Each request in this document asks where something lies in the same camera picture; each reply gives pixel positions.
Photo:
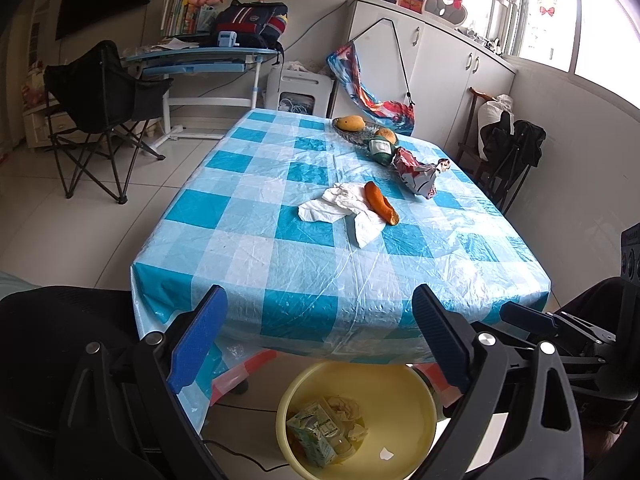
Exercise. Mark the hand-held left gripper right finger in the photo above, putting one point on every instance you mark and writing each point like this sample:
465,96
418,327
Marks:
442,345

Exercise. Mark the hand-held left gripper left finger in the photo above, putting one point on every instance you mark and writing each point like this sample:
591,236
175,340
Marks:
197,340

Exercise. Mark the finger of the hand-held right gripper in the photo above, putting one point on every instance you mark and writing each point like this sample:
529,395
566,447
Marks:
527,317

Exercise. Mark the yellow plastic basin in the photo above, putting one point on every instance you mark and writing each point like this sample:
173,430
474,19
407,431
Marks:
400,425

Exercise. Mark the white tissue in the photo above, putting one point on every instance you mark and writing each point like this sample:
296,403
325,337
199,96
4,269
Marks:
325,205
365,230

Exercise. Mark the green juice carton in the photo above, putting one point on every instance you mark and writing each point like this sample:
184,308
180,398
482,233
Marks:
312,430

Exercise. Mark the orange carrot piece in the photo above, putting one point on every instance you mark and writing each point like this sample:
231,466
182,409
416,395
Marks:
382,202

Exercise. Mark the red snack wrapper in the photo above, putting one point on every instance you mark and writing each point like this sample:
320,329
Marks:
420,180

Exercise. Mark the red white plastic sheet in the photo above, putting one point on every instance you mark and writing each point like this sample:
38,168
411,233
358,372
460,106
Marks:
240,375

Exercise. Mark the person's dark trousers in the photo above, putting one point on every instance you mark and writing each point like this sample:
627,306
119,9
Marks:
590,297

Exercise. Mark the crumpled paper scrap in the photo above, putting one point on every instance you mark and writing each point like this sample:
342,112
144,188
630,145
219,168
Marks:
345,410

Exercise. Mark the small white paper scrap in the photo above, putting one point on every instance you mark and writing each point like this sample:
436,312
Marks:
386,455

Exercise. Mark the blue white checkered tablecloth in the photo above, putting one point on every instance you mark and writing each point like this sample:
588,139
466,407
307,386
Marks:
300,270

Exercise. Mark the black folded chairs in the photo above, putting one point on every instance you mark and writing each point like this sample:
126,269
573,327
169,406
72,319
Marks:
525,140

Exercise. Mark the green jar white label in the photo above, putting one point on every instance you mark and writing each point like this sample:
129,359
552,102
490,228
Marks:
382,149

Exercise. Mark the white sack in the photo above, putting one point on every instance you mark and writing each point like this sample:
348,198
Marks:
492,110

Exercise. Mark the wooden chair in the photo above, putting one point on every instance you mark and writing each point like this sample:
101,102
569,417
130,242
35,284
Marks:
473,110

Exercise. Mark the yellow mango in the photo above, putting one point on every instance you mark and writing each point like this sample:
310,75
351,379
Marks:
386,135
349,123

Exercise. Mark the glass fruit dish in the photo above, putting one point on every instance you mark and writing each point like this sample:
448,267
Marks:
360,135

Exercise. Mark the white drawer cabinet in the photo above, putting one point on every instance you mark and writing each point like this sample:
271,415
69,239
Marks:
45,122

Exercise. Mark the black folding camp chair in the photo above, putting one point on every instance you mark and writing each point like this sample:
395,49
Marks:
100,85

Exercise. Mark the white plastic stool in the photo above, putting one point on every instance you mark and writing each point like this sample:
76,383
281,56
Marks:
300,85

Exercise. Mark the blue white study desk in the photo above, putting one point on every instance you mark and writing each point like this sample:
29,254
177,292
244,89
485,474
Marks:
200,55

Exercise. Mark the white cloth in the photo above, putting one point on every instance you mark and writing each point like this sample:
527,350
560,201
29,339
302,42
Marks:
300,66

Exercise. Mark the white papers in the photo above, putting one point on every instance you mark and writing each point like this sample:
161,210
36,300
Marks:
177,42

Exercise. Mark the blue pencil sharpener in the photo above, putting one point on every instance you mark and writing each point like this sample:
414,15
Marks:
227,39

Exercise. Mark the window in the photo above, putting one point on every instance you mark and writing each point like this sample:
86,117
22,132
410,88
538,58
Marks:
550,10

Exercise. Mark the dark blue backpack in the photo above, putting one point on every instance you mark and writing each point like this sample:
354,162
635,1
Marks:
250,22

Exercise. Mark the row of books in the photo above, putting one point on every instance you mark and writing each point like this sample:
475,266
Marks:
180,12

